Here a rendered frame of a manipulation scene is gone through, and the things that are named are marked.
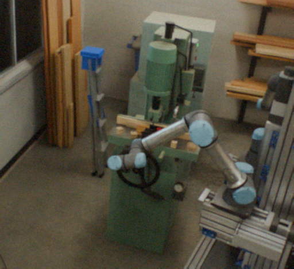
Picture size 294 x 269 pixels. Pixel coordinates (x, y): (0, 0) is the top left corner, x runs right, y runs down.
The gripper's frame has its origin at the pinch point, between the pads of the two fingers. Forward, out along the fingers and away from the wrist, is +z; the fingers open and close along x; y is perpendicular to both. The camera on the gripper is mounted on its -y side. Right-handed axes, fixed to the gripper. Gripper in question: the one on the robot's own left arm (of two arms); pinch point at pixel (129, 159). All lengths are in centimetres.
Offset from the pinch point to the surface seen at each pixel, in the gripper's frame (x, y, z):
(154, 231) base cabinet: 16, 49, 57
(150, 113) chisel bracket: 2.6, -31.3, 22.6
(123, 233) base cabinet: -7, 57, 61
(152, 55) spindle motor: 1, -64, 0
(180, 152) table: 26.7, -10.6, 21.6
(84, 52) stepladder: -71, -75, 72
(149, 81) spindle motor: 0, -50, 9
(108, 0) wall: -111, -169, 213
